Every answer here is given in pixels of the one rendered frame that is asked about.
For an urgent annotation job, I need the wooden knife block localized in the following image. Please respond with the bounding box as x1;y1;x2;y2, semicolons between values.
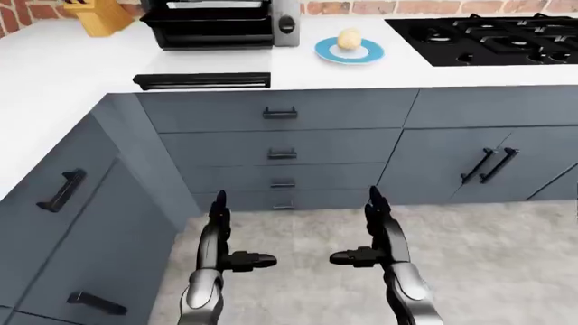
62;0;135;38

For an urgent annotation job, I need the black cabinet door handle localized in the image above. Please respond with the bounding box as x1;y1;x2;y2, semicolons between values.
66;290;128;317
460;146;499;185
36;168;88;214
479;146;520;185

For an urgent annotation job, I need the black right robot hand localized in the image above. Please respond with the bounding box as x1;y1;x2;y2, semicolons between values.
329;184;411;269

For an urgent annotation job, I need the black silver toaster oven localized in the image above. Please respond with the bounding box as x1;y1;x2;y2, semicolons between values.
139;0;302;52

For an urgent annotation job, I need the round bread roll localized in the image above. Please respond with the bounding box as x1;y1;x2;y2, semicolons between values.
337;27;362;51

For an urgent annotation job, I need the grey double door cabinet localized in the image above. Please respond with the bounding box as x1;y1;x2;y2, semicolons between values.
378;84;578;206

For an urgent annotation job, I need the black toaster oven door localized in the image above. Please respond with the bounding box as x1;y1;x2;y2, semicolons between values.
132;71;273;92

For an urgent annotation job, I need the grey drawer cabinet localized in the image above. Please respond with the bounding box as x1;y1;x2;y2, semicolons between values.
135;88;421;213

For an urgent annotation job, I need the black gas cooktop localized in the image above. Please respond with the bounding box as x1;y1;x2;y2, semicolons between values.
384;12;578;68

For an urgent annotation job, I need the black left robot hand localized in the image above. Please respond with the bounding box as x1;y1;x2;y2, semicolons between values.
196;190;278;274

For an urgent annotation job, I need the grey corner cabinet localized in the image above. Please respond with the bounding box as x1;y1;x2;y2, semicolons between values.
0;92;202;325

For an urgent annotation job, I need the blue white plate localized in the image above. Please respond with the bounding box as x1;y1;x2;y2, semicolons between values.
314;35;386;65

